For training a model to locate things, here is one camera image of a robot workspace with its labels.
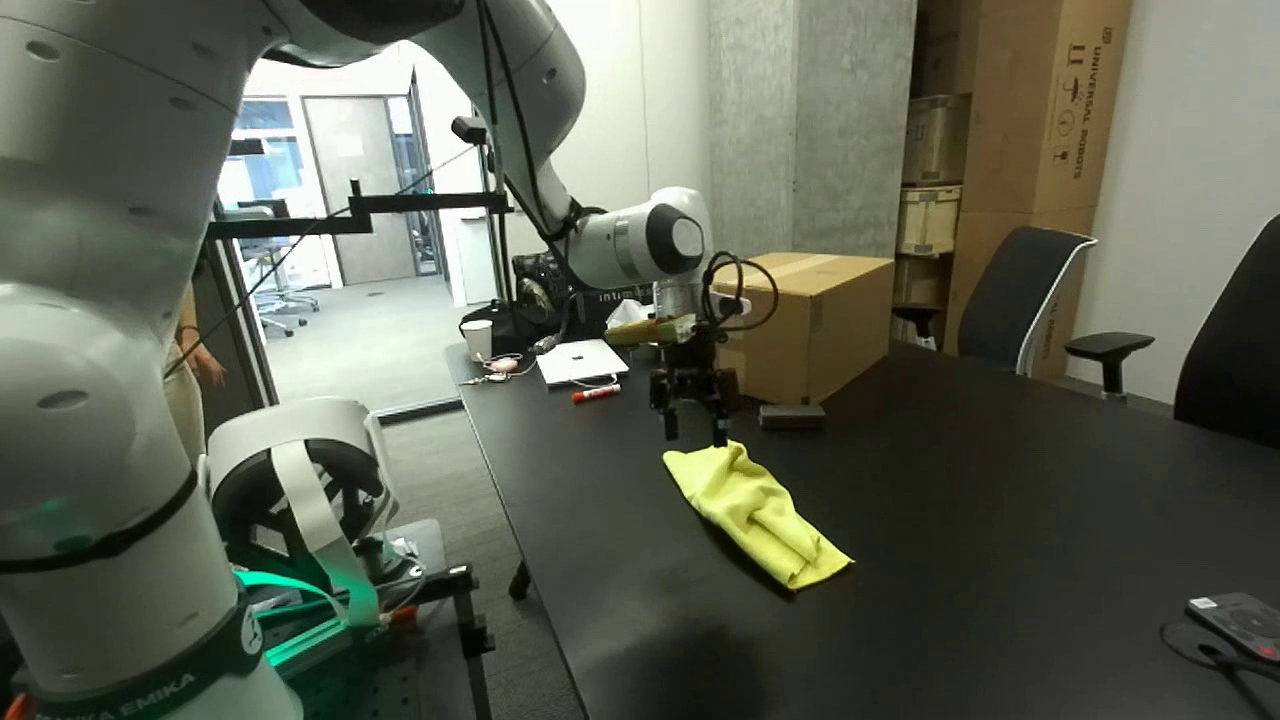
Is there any yellow towel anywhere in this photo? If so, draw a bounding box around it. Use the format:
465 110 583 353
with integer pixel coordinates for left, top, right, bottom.
660 437 856 598

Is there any grey door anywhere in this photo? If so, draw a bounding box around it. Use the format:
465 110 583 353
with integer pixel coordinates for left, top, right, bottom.
299 92 419 291

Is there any black metal robot stand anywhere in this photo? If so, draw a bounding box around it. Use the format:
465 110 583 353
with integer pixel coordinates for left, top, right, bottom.
224 518 485 720

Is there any brown cardboard box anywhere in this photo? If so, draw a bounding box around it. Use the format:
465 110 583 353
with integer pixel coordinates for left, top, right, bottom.
704 250 896 407

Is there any small black device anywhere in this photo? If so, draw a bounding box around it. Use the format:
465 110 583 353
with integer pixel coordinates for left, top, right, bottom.
1178 590 1280 672

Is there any small cardboard box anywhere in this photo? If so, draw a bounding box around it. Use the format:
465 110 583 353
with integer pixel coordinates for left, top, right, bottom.
896 185 963 263
904 92 973 185

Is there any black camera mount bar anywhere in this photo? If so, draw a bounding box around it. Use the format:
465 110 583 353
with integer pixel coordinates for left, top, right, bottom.
206 180 513 244

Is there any person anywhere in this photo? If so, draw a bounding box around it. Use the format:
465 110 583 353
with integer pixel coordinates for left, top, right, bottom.
164 276 231 432

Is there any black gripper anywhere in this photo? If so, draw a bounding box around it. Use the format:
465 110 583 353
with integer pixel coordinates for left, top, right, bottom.
648 340 738 451

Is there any white cup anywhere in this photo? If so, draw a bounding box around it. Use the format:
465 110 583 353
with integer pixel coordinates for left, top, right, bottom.
459 317 498 367

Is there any tall cardboard box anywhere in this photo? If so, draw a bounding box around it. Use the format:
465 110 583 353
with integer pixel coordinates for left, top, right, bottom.
914 0 1137 394

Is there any white notebook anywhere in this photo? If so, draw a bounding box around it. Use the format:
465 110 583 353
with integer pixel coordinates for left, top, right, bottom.
533 337 633 394

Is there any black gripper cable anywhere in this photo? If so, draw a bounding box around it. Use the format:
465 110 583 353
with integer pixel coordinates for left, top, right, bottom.
700 250 782 340

